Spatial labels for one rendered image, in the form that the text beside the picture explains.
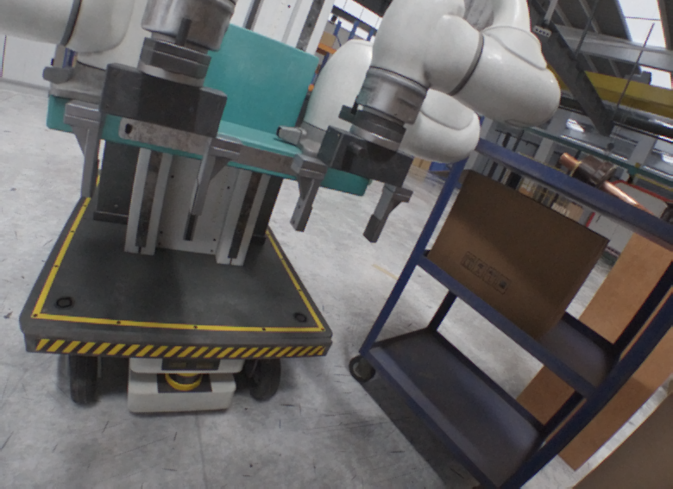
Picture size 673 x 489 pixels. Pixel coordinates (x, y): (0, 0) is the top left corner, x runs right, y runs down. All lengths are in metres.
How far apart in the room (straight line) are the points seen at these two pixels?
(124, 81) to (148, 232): 0.60
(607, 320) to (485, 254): 0.68
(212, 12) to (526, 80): 0.40
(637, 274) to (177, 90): 1.45
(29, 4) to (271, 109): 0.51
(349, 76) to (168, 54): 0.47
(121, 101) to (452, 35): 0.39
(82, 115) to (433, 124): 0.63
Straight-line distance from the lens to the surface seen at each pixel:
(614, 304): 1.48
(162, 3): 0.37
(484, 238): 0.97
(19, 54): 4.49
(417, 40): 0.46
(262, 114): 0.82
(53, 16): 0.61
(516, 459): 1.26
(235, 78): 0.79
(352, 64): 0.73
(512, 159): 0.90
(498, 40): 0.52
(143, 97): 0.39
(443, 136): 0.77
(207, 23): 0.37
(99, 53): 0.64
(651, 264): 1.46
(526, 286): 0.94
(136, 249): 0.96
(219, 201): 0.95
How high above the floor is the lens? 0.84
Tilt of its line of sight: 19 degrees down
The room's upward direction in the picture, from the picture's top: 22 degrees clockwise
